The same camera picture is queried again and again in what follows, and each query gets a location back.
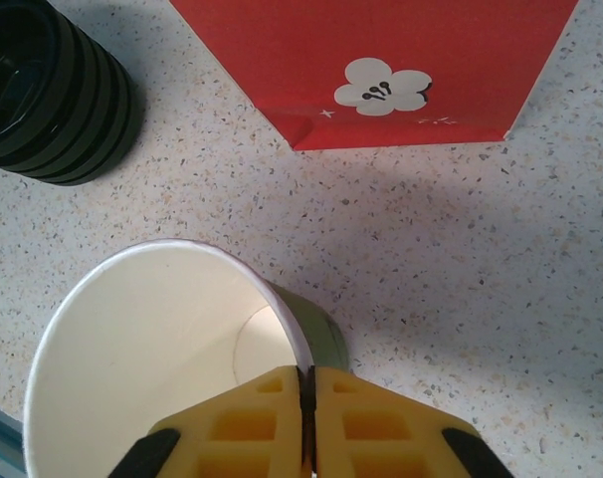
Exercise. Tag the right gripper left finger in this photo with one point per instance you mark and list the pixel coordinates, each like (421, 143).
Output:
(242, 428)

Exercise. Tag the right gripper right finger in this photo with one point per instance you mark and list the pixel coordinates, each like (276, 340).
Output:
(381, 433)

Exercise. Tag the green paper coffee cup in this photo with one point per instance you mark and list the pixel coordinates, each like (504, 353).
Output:
(132, 323)

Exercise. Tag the red flower-print paper bag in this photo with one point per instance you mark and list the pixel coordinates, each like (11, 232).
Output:
(281, 60)

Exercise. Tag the black cup lid stack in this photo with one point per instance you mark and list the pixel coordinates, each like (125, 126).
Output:
(82, 124)

